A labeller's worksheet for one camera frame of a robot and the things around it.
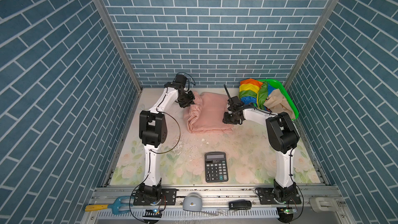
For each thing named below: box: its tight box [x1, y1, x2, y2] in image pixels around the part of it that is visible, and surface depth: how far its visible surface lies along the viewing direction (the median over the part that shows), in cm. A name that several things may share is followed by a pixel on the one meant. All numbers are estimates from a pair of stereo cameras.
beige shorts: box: [263, 88, 296, 120], surface depth 103 cm
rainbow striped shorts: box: [238, 78, 273, 111], surface depth 107 cm
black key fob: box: [228, 199, 252, 210], surface depth 70 cm
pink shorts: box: [183, 91, 234, 134], surface depth 98 cm
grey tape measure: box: [182, 192, 203, 213], surface depth 67 cm
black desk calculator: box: [204, 151, 229, 183], surface depth 83 cm
